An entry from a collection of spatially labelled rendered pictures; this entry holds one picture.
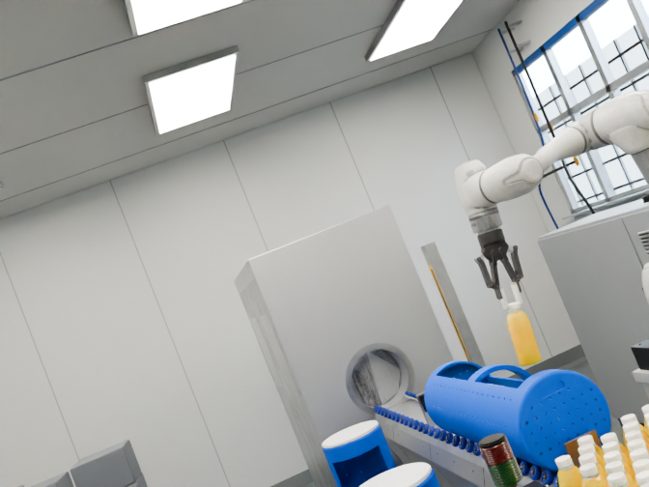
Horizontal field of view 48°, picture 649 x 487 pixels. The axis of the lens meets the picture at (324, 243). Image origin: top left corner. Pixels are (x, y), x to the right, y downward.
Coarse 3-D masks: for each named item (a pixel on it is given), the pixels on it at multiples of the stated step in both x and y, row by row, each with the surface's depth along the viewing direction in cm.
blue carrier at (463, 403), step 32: (448, 384) 266; (480, 384) 239; (512, 384) 270; (544, 384) 207; (576, 384) 208; (448, 416) 263; (480, 416) 232; (512, 416) 208; (544, 416) 205; (576, 416) 207; (608, 416) 209; (512, 448) 215; (544, 448) 204
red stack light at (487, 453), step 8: (480, 448) 158; (488, 448) 156; (496, 448) 156; (504, 448) 156; (488, 456) 157; (496, 456) 156; (504, 456) 156; (512, 456) 157; (488, 464) 157; (496, 464) 156
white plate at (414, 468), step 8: (408, 464) 248; (416, 464) 244; (424, 464) 240; (384, 472) 250; (392, 472) 246; (400, 472) 242; (408, 472) 239; (416, 472) 235; (424, 472) 232; (368, 480) 247; (376, 480) 244; (384, 480) 240; (392, 480) 236; (400, 480) 233; (408, 480) 230; (416, 480) 226
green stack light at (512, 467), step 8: (504, 464) 155; (512, 464) 156; (496, 472) 156; (504, 472) 155; (512, 472) 156; (520, 472) 157; (496, 480) 157; (504, 480) 156; (512, 480) 155; (520, 480) 156
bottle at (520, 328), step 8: (512, 312) 213; (520, 312) 212; (512, 320) 212; (520, 320) 211; (528, 320) 212; (512, 328) 212; (520, 328) 211; (528, 328) 211; (512, 336) 213; (520, 336) 211; (528, 336) 211; (520, 344) 211; (528, 344) 210; (536, 344) 212; (520, 352) 212; (528, 352) 210; (536, 352) 211; (520, 360) 212; (528, 360) 210; (536, 360) 210
